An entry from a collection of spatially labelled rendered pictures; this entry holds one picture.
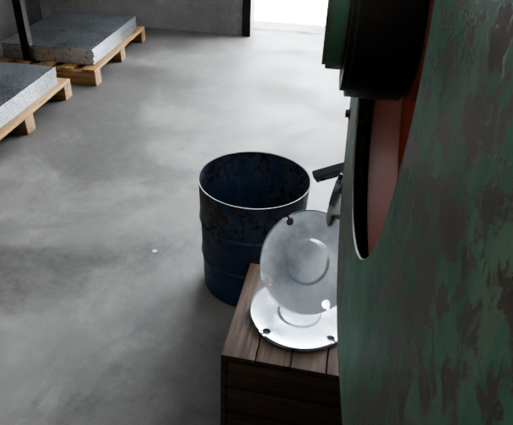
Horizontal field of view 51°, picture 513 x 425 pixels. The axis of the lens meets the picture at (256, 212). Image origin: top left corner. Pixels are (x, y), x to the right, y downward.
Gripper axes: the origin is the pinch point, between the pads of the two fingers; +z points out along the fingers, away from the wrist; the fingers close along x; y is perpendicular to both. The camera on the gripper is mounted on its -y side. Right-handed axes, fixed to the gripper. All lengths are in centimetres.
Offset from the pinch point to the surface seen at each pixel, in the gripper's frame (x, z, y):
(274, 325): 8.3, 32.3, -5.8
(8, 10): 181, -120, -389
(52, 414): 7, 84, -62
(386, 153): -60, -3, 21
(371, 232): -65, 10, 24
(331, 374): 4.3, 37.9, 14.4
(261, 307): 11.5, 29.0, -12.6
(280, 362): 2.0, 40.0, 1.2
